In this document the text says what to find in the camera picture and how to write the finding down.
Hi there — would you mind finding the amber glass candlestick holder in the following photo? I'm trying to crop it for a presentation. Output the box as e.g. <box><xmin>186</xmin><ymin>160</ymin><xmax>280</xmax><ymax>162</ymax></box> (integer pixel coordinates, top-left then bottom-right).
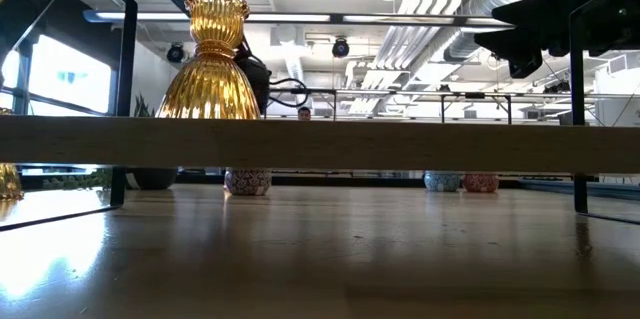
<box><xmin>156</xmin><ymin>0</ymin><xmax>262</xmax><ymax>121</ymax></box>
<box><xmin>0</xmin><ymin>162</ymin><xmax>25</xmax><ymax>201</ymax></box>

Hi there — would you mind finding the pink patterned candle tin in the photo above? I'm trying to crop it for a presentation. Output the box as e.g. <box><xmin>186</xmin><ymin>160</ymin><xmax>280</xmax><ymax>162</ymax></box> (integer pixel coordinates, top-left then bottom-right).
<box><xmin>461</xmin><ymin>173</ymin><xmax>501</xmax><ymax>194</ymax></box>

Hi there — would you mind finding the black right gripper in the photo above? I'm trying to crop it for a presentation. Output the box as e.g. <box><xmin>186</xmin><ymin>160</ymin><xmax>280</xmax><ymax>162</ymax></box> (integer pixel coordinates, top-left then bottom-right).
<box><xmin>473</xmin><ymin>0</ymin><xmax>571</xmax><ymax>79</ymax></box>

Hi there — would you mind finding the large window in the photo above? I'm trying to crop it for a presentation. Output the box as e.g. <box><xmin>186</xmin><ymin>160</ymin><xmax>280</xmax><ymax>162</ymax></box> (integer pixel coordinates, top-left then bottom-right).
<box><xmin>0</xmin><ymin>33</ymin><xmax>114</xmax><ymax>118</ymax></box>

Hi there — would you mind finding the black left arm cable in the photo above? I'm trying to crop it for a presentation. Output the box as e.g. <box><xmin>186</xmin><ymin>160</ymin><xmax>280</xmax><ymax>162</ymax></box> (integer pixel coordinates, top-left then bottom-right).
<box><xmin>268</xmin><ymin>77</ymin><xmax>311</xmax><ymax>110</ymax></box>

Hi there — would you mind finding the blue patterned candle tin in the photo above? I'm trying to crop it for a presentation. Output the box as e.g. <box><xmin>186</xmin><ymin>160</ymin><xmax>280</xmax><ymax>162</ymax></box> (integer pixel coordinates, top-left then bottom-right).
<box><xmin>423</xmin><ymin>172</ymin><xmax>462</xmax><ymax>193</ymax></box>

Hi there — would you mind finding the black rig frame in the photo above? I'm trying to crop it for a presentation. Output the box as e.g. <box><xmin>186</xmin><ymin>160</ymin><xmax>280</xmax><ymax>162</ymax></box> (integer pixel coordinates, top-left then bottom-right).
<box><xmin>177</xmin><ymin>172</ymin><xmax>524</xmax><ymax>188</ymax></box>

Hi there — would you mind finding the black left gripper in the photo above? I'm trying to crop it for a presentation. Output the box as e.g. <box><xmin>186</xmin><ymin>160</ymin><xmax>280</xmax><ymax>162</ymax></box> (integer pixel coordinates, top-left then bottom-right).
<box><xmin>233</xmin><ymin>32</ymin><xmax>274</xmax><ymax>116</ymax></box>

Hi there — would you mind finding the black-legged background table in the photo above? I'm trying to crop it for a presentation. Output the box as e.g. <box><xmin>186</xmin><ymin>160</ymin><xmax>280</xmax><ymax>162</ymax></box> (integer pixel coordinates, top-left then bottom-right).
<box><xmin>439</xmin><ymin>90</ymin><xmax>514</xmax><ymax>126</ymax></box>
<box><xmin>269</xmin><ymin>87</ymin><xmax>339</xmax><ymax>123</ymax></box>

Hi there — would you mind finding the black ceiling spotlight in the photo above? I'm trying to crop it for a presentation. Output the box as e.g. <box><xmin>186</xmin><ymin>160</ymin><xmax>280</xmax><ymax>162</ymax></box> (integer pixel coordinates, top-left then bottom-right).
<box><xmin>166</xmin><ymin>42</ymin><xmax>187</xmax><ymax>65</ymax></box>
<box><xmin>331</xmin><ymin>36</ymin><xmax>351</xmax><ymax>59</ymax></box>

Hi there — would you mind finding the dark red floral candle tin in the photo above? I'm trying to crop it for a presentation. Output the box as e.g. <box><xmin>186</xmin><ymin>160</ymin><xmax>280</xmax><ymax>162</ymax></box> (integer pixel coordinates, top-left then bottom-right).
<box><xmin>223</xmin><ymin>167</ymin><xmax>273</xmax><ymax>197</ymax></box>

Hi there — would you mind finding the overhead light bar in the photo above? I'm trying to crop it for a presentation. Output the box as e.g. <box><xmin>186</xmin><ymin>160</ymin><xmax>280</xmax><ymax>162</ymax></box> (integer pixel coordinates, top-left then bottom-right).
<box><xmin>82</xmin><ymin>8</ymin><xmax>516</xmax><ymax>28</ymax></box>

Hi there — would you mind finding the potted green succulent plant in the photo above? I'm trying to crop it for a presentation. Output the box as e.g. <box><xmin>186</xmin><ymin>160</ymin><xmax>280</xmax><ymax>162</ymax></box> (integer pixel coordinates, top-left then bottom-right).
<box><xmin>42</xmin><ymin>92</ymin><xmax>179</xmax><ymax>192</ymax></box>

